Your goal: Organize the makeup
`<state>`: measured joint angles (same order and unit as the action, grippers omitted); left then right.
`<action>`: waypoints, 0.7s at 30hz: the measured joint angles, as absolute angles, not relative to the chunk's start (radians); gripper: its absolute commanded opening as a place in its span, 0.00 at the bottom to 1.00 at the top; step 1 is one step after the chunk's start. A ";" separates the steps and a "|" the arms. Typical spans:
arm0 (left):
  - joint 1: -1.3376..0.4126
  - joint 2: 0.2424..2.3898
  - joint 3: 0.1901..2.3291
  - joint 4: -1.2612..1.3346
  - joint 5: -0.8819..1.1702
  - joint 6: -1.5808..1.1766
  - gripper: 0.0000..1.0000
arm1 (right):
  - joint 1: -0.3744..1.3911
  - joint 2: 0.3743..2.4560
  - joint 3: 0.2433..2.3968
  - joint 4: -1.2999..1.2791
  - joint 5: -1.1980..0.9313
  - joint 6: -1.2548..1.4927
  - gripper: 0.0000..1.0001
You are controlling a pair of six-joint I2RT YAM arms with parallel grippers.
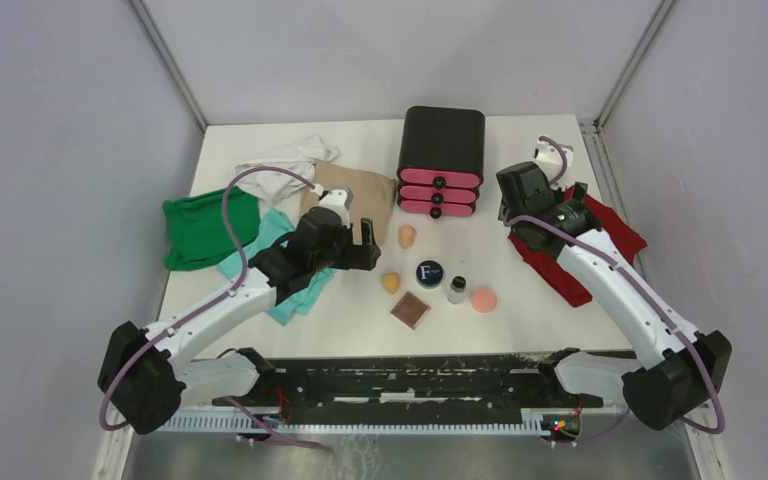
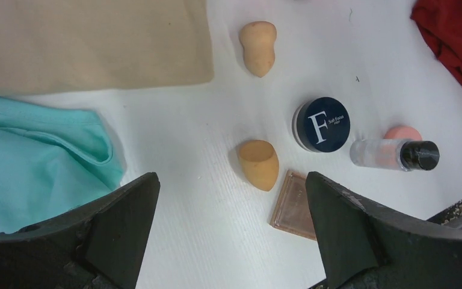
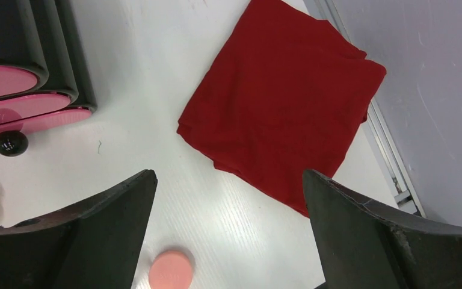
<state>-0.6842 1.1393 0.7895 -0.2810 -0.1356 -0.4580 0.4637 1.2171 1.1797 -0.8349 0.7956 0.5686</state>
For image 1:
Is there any small clear black-capped bottle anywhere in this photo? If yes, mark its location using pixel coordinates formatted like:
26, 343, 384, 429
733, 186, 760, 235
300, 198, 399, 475
446, 275, 468, 305

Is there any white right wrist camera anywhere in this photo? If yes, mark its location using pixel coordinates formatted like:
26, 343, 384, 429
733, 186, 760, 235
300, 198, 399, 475
532, 140, 575, 176

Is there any pink bottom drawer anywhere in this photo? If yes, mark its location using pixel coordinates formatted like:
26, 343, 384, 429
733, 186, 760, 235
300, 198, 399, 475
397, 196, 475, 219

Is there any peach gourd makeup sponge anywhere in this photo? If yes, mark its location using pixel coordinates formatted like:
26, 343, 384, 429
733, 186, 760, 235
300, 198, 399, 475
398, 225, 417, 249

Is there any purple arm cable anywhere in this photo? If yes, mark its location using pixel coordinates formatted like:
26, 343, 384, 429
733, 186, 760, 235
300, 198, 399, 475
503, 135, 727, 446
97, 165, 332, 452

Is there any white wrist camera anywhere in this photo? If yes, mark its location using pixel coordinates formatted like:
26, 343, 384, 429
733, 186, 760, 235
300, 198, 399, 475
532, 140, 575, 176
318, 187, 354, 214

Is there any orange teardrop makeup sponge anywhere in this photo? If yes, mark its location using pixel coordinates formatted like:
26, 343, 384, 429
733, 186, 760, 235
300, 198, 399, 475
381, 272, 401, 294

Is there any dark blue round jar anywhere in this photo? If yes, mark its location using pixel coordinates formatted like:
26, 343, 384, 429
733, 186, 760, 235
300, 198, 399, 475
415, 259, 445, 289

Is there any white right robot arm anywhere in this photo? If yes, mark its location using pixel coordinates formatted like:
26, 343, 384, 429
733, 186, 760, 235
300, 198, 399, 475
496, 161, 732, 435

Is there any white crumpled cloth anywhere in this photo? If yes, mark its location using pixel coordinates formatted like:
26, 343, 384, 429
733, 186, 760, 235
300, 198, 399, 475
235, 135, 342, 205

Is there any beige folded cloth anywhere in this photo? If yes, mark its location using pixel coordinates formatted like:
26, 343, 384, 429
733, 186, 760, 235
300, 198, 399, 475
314, 162, 396, 246

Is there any teal cloth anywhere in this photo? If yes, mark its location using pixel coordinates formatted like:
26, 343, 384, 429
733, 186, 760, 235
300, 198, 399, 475
217, 208, 335, 326

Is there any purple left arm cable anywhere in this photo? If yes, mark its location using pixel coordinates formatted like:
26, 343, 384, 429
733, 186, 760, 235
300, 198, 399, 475
97, 165, 332, 452

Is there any black pink drawer organizer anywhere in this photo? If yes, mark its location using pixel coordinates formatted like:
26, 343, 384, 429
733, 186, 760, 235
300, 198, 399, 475
396, 105, 486, 203

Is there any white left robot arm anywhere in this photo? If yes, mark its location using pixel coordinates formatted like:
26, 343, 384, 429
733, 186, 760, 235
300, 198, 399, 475
97, 207, 381, 435

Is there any red cloth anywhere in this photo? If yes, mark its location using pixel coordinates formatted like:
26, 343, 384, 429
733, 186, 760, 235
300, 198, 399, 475
508, 194, 647, 308

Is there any pink top drawer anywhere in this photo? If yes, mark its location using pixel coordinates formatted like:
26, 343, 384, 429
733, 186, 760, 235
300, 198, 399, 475
398, 168, 483, 189

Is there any white slotted cable duct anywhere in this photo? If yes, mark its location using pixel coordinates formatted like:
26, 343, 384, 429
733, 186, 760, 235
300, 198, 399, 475
157, 407, 577, 437

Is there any pink round powder puff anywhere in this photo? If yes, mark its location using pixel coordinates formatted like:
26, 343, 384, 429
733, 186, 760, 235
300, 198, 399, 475
470, 287, 498, 314

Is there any brown square eyeshadow compact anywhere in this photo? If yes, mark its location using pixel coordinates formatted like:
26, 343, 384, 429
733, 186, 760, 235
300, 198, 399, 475
390, 292, 431, 330

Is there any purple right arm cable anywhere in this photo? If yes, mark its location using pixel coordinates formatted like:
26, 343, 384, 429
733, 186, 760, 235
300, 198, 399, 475
503, 135, 727, 446

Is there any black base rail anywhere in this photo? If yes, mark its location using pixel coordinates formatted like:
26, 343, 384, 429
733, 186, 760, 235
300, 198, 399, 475
237, 353, 604, 425

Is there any green cloth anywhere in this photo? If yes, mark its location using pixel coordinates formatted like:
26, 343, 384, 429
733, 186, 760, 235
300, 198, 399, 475
162, 187, 260, 271

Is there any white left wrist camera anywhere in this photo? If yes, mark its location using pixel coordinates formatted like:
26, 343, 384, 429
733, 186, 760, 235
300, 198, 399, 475
318, 187, 354, 214

